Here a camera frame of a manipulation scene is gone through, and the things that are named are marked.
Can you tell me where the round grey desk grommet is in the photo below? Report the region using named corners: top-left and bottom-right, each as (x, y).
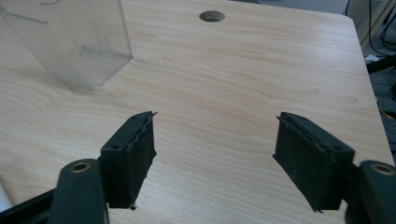
top-left (199, 10), bottom-right (226, 23)

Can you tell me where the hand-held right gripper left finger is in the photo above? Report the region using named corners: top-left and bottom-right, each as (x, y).
top-left (98, 110), bottom-right (159, 211)

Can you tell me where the black cable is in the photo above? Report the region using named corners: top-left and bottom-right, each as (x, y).
top-left (344, 0), bottom-right (396, 57)

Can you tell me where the clear plastic container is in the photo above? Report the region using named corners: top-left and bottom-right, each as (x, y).
top-left (0, 0), bottom-right (134, 91)

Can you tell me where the black metal stand leg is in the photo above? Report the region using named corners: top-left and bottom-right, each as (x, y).
top-left (366, 54), bottom-right (396, 75)

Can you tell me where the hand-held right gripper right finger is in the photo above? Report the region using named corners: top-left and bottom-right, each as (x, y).
top-left (272, 111), bottom-right (356, 213)

